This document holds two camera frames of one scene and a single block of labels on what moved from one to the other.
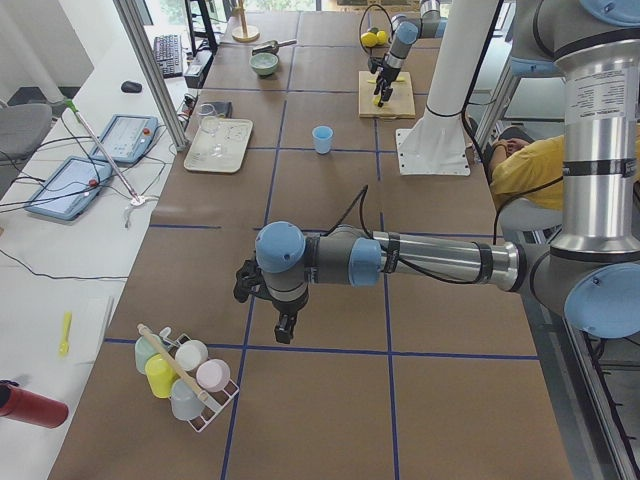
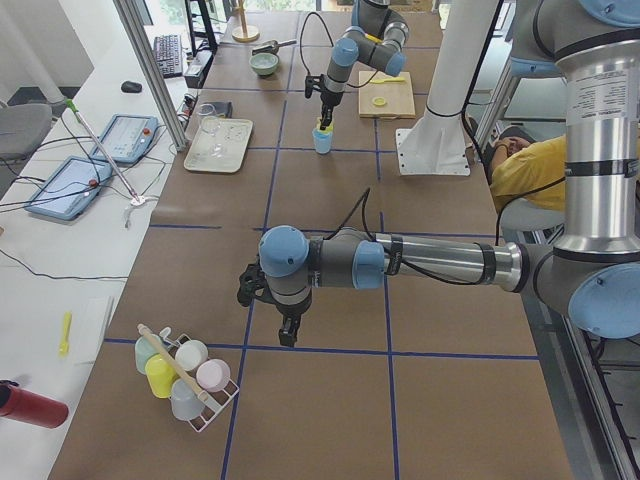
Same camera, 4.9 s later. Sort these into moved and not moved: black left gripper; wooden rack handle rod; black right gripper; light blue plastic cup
Moved: black right gripper
Not moved: light blue plastic cup; black left gripper; wooden rack handle rod
